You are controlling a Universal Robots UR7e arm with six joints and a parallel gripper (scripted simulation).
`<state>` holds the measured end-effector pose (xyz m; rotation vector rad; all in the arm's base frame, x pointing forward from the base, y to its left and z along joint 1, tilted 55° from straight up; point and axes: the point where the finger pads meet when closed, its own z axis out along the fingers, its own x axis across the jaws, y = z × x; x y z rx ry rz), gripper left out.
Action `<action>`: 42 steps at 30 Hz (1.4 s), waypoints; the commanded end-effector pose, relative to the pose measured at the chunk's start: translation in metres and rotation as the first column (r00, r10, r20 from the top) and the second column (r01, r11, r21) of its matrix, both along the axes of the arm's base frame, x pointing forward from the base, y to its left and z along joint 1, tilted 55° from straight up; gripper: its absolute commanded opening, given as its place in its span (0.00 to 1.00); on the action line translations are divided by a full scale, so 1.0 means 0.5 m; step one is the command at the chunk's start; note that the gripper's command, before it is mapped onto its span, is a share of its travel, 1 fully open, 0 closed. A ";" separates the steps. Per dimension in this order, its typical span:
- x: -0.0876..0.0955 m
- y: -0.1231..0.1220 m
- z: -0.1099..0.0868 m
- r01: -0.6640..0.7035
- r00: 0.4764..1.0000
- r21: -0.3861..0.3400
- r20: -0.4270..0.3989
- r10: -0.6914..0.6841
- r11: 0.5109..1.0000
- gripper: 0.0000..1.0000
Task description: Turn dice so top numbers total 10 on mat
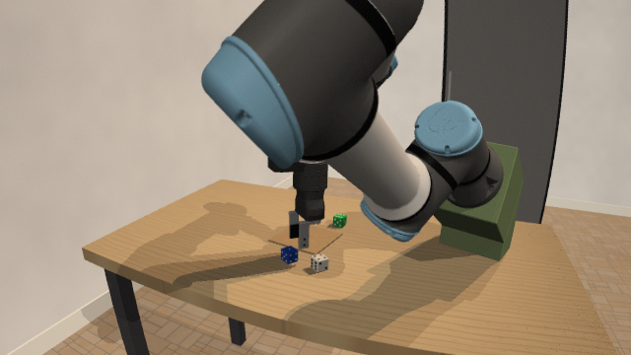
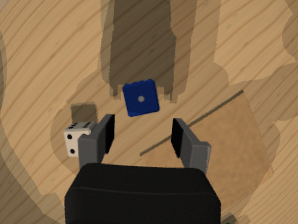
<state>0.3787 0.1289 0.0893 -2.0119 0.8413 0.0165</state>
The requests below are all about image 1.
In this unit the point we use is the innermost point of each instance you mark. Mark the white die with black pips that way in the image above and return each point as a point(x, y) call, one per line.
point(319, 262)

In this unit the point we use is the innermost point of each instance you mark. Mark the green die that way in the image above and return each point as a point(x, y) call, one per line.
point(339, 220)

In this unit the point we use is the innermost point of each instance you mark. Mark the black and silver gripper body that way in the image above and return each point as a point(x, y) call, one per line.
point(310, 180)

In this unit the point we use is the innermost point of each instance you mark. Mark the blue die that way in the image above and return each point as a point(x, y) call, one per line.
point(289, 254)

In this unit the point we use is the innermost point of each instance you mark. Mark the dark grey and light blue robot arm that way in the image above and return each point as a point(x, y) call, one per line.
point(295, 79)

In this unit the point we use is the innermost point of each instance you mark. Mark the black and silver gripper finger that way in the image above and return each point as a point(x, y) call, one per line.
point(293, 224)
point(304, 232)

